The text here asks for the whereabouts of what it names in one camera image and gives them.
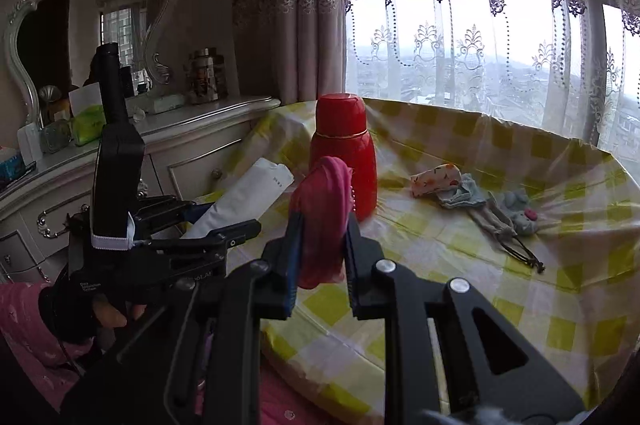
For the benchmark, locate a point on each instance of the red thermos bottle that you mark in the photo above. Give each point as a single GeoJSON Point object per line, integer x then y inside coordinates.
{"type": "Point", "coordinates": [345, 155]}

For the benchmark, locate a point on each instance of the blue tissue pack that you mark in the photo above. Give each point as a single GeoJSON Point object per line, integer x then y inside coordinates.
{"type": "Point", "coordinates": [10, 162]}

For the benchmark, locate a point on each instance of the white plastic bottle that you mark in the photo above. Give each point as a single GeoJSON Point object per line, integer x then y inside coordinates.
{"type": "Point", "coordinates": [29, 145]}

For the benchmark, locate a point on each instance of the floral heavy curtain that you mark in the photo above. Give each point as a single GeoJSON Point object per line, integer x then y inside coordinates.
{"type": "Point", "coordinates": [290, 5]}

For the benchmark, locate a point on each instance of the yellow checked tablecloth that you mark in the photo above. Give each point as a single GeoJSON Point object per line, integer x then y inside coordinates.
{"type": "Point", "coordinates": [450, 305]}

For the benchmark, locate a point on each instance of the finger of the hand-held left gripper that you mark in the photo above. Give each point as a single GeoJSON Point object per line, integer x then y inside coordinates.
{"type": "Point", "coordinates": [170, 212]}
{"type": "Point", "coordinates": [220, 239]}

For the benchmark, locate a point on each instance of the round metal ornament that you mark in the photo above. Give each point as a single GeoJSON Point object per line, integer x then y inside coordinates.
{"type": "Point", "coordinates": [50, 97]}

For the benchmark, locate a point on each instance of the person's left hand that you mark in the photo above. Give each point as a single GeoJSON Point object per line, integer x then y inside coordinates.
{"type": "Point", "coordinates": [65, 315]}

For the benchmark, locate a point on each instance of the pale green flat box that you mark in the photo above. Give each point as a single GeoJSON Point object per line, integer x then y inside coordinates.
{"type": "Point", "coordinates": [167, 104]}

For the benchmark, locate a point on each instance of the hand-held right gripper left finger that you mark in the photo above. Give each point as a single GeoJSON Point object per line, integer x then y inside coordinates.
{"type": "Point", "coordinates": [296, 255]}

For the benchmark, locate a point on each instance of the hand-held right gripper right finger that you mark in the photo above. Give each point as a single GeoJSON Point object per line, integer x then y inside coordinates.
{"type": "Point", "coordinates": [354, 267]}

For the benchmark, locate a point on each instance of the grey mouse soft toy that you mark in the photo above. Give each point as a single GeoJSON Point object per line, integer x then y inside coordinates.
{"type": "Point", "coordinates": [520, 212]}

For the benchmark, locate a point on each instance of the ornate silver framed mirror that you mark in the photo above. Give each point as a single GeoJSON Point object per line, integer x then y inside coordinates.
{"type": "Point", "coordinates": [50, 40]}

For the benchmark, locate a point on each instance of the white dresser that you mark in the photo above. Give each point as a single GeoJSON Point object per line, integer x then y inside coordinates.
{"type": "Point", "coordinates": [190, 145]}

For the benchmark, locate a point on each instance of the green tissue pack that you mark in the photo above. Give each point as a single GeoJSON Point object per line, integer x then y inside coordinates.
{"type": "Point", "coordinates": [87, 125]}

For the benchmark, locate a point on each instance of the floral print sock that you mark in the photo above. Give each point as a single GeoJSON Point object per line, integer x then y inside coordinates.
{"type": "Point", "coordinates": [435, 180]}

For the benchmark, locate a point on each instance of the white plastic pouch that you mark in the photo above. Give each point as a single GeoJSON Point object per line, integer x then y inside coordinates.
{"type": "Point", "coordinates": [240, 195]}

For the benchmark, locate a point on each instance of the magenta cloth with beads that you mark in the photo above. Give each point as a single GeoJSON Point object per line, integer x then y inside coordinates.
{"type": "Point", "coordinates": [322, 215]}

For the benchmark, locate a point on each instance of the grey blue small sock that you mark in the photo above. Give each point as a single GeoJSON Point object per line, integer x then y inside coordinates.
{"type": "Point", "coordinates": [462, 192]}

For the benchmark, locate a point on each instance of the person's left forearm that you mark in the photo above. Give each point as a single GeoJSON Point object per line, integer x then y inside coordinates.
{"type": "Point", "coordinates": [25, 330]}

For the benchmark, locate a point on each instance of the sheer embroidered curtain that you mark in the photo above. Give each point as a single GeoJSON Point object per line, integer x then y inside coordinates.
{"type": "Point", "coordinates": [490, 55]}

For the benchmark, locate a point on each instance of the large patterned glass jar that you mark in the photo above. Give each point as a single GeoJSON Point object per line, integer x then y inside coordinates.
{"type": "Point", "coordinates": [210, 77]}

